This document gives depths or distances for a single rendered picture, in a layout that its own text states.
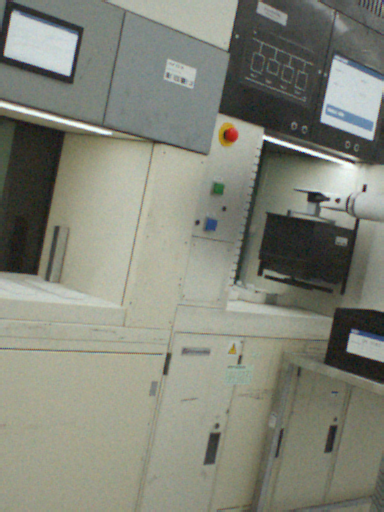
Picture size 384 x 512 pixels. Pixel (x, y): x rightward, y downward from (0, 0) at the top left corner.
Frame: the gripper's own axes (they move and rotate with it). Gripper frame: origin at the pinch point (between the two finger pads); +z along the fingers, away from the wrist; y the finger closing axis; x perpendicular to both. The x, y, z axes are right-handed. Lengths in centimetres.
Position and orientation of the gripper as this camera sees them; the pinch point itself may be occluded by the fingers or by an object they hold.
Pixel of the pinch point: (316, 198)
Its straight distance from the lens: 271.7
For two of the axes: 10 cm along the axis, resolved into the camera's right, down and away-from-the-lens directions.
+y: 7.2, 1.2, 6.9
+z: -6.7, -1.7, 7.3
